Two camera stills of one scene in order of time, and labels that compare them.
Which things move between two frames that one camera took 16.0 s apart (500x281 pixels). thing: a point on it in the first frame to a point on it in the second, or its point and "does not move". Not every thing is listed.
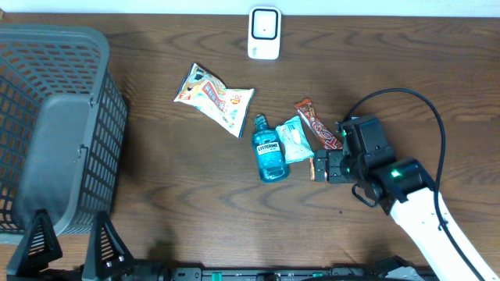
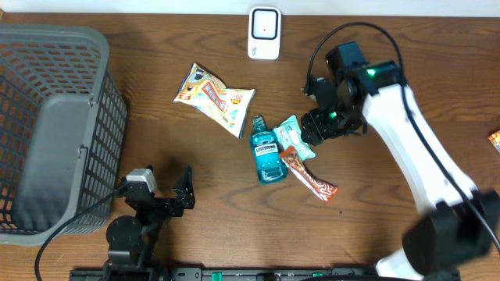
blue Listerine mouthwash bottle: x=270 y=154 does not move
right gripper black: x=333 y=174 to x=313 y=123
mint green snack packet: x=295 y=143 does not move
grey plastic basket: x=62 y=128 does not move
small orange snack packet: x=312 y=168 to x=494 y=139
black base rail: x=279 y=274 does not move
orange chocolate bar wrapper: x=307 y=109 to x=291 y=155
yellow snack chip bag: x=206 y=91 does not move
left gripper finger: x=108 y=257 to x=155 y=211
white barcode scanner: x=265 y=33 does not move
